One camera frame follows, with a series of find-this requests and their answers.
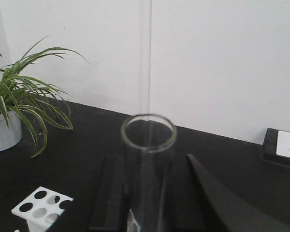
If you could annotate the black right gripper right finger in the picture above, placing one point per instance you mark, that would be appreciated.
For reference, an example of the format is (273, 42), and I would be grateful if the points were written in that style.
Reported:
(198, 202)

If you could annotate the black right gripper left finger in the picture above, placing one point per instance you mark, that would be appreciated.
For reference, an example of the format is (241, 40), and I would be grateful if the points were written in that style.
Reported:
(107, 214)

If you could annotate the clear glass test tube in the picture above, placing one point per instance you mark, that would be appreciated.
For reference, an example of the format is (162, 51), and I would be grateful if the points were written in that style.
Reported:
(148, 149)

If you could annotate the white test tube rack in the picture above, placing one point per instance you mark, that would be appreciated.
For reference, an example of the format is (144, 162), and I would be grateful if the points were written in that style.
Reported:
(42, 208)

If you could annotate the black socket box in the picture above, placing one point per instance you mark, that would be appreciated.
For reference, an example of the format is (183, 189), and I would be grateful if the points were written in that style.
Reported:
(269, 149)

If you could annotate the white plant pot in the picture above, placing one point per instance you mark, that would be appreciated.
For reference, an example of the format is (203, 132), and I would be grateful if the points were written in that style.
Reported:
(10, 135)

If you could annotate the green spider plant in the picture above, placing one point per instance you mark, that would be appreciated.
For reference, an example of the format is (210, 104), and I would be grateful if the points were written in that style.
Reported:
(29, 98)

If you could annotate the white wall socket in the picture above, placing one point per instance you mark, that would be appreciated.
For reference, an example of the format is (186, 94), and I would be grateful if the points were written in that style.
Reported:
(283, 144)

